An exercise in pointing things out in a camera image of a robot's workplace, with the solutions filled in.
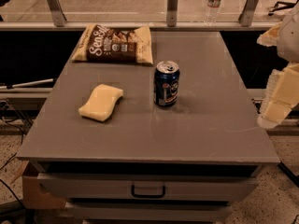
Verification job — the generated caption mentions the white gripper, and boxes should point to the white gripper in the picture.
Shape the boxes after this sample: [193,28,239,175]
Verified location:
[257,4,299,129]

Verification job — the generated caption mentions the blue pepsi can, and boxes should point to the blue pepsi can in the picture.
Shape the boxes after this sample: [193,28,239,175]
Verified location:
[153,61,180,107]

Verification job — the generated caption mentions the black office chair base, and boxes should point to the black office chair base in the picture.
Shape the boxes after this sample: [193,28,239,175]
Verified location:
[268,0,299,16]

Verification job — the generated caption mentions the clear plastic water bottle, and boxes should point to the clear plastic water bottle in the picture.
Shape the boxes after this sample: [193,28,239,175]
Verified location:
[204,0,222,26]

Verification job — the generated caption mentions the brown chip bag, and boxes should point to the brown chip bag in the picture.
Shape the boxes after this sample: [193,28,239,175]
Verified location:
[72,23,153,64]

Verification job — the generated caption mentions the yellow sponge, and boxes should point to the yellow sponge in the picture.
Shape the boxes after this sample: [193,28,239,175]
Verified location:
[78,84,123,121]

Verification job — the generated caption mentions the grey upper drawer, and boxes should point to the grey upper drawer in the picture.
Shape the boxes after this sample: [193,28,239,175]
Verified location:
[38,173,258,202]

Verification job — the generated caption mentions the grey drawer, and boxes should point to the grey drawer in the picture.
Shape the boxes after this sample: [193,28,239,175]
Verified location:
[38,173,258,202]
[65,203,232,222]

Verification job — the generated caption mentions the silver rod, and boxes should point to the silver rod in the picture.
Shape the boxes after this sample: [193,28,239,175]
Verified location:
[0,78,57,90]

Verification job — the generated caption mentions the grey lower drawer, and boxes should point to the grey lower drawer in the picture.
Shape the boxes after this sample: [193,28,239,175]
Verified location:
[65,203,232,222]

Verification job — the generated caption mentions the cardboard box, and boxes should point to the cardboard box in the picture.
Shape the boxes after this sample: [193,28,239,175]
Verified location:
[12,161,65,209]

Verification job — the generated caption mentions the black drawer handle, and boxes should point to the black drawer handle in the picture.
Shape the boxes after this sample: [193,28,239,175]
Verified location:
[131,185,166,199]

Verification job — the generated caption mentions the metal railing frame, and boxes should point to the metal railing frame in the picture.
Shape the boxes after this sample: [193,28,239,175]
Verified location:
[0,0,285,31]

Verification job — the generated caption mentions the black floor cable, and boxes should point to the black floor cable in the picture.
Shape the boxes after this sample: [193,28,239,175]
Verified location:
[0,100,36,224]

